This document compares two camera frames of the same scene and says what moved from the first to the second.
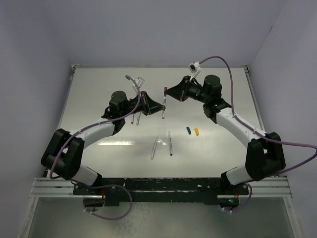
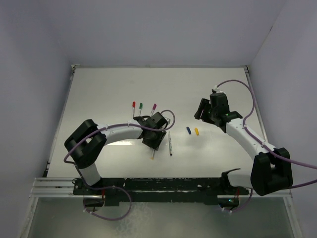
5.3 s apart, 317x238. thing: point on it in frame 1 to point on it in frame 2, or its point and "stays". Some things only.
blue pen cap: x=188 y=130 stays
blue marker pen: x=170 y=146 stays
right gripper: x=180 y=92 to x=204 y=104
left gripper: x=148 y=105 to x=155 y=145
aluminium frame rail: x=55 y=188 stays
